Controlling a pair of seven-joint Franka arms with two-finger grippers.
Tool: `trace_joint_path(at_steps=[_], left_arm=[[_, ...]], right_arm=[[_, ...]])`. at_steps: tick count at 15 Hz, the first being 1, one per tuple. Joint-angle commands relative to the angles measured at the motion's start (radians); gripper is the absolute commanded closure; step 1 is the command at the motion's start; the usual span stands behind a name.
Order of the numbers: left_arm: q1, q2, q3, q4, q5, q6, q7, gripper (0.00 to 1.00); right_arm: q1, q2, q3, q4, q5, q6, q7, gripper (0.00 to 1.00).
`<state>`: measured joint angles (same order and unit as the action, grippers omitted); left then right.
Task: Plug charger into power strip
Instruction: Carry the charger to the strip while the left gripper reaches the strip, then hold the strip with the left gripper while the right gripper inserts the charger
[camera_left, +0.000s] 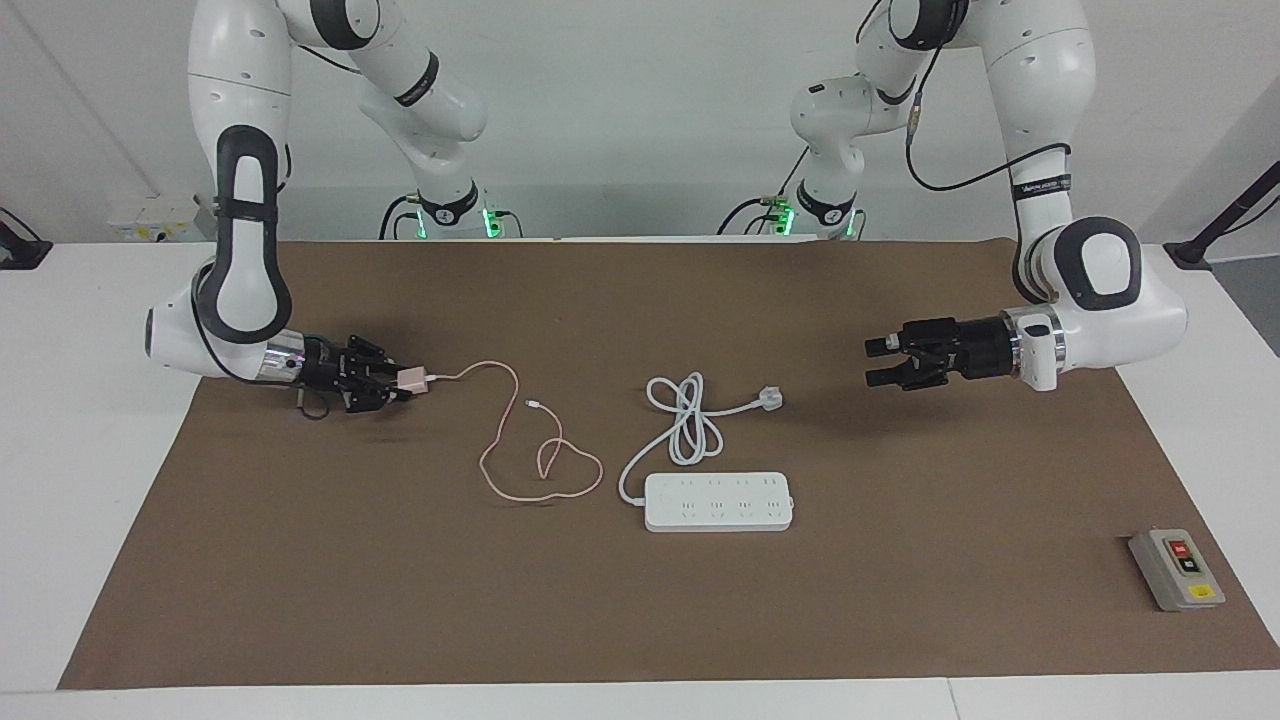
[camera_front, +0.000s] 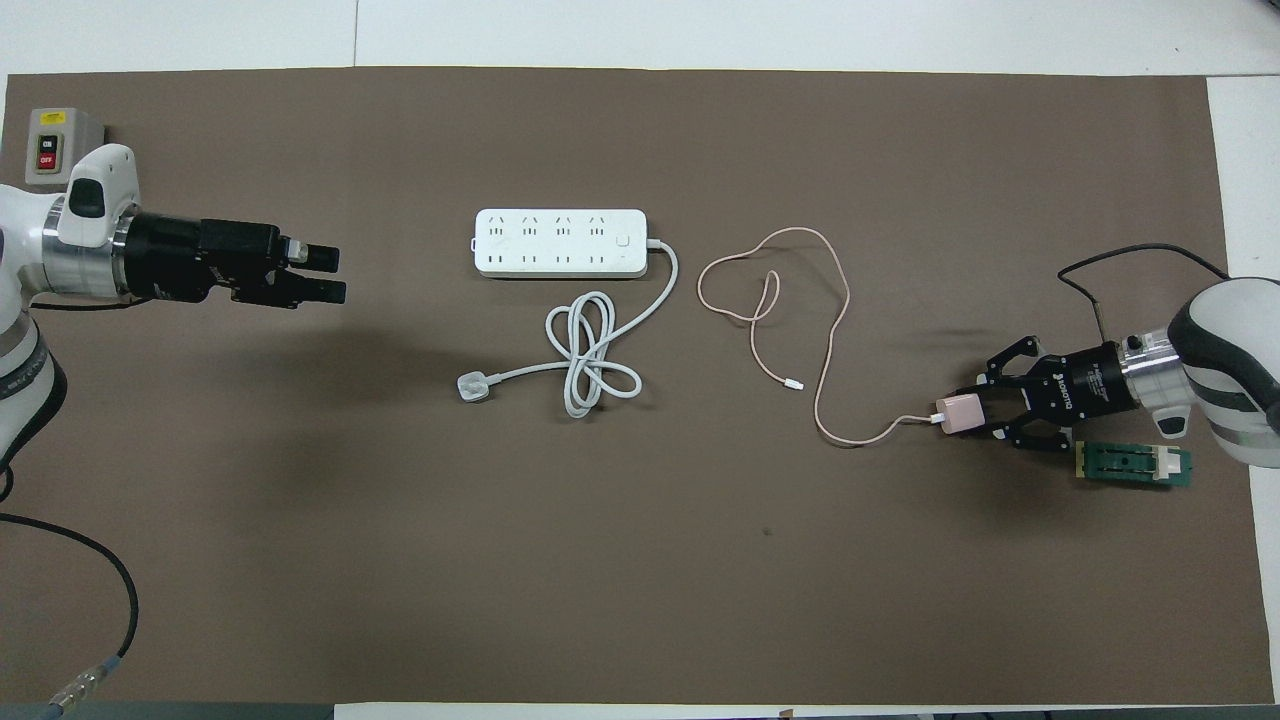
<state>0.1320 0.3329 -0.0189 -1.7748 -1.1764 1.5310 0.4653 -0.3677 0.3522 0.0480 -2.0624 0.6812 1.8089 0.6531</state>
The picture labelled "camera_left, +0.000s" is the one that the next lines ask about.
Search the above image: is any brown table mat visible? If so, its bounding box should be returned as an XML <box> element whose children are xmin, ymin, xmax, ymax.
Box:
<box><xmin>57</xmin><ymin>237</ymin><xmax>1280</xmax><ymax>691</ymax></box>

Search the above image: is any black table clamp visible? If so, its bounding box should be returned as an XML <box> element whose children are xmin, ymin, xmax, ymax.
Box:
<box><xmin>0</xmin><ymin>207</ymin><xmax>53</xmax><ymax>271</ymax></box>

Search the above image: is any white power cord with plug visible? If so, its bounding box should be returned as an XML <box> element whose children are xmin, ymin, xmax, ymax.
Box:
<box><xmin>617</xmin><ymin>373</ymin><xmax>783</xmax><ymax>506</ymax></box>

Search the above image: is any white wall outlet box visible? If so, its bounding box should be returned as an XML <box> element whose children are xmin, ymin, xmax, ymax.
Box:
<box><xmin>108</xmin><ymin>200</ymin><xmax>206</xmax><ymax>243</ymax></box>

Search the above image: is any pink charging cable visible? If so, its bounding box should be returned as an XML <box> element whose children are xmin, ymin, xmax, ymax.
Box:
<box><xmin>430</xmin><ymin>360</ymin><xmax>605</xmax><ymax>502</ymax></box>

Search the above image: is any black slanted stand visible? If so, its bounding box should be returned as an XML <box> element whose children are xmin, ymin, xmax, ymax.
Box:
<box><xmin>1165</xmin><ymin>160</ymin><xmax>1280</xmax><ymax>271</ymax></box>

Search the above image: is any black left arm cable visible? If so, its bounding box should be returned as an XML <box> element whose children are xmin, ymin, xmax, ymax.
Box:
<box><xmin>858</xmin><ymin>0</ymin><xmax>1073</xmax><ymax>193</ymax></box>

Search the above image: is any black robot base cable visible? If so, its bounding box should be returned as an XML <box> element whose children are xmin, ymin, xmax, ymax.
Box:
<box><xmin>715</xmin><ymin>150</ymin><xmax>811</xmax><ymax>237</ymax></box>

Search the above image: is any grey on-off switch box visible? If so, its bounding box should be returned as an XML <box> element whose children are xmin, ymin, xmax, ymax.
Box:
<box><xmin>1128</xmin><ymin>528</ymin><xmax>1227</xmax><ymax>613</ymax></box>

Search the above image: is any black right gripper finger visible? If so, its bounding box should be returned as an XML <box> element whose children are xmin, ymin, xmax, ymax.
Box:
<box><xmin>345</xmin><ymin>385</ymin><xmax>413</xmax><ymax>415</ymax></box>
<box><xmin>348</xmin><ymin>336</ymin><xmax>401</xmax><ymax>381</ymax></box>

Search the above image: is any white power strip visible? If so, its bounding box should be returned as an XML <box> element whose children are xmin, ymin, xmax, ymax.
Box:
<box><xmin>643</xmin><ymin>472</ymin><xmax>796</xmax><ymax>533</ymax></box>

